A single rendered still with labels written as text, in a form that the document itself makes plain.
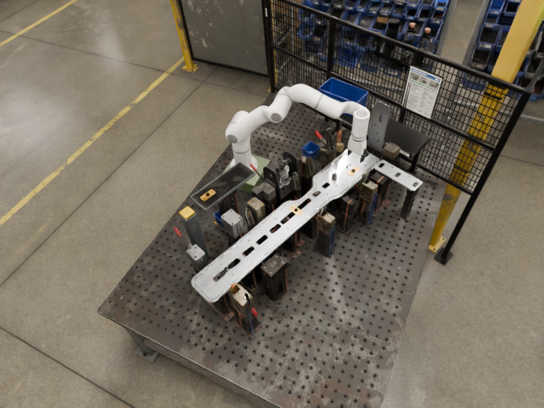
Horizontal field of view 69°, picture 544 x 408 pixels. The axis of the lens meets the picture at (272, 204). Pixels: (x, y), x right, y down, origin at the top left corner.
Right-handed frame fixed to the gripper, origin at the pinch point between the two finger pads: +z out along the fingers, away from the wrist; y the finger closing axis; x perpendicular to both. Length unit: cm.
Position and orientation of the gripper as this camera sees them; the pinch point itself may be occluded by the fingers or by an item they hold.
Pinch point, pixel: (355, 156)
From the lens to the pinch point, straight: 242.8
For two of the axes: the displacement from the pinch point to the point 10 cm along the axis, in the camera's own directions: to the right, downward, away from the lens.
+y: 7.1, 5.2, -4.8
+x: 7.1, -5.7, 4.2
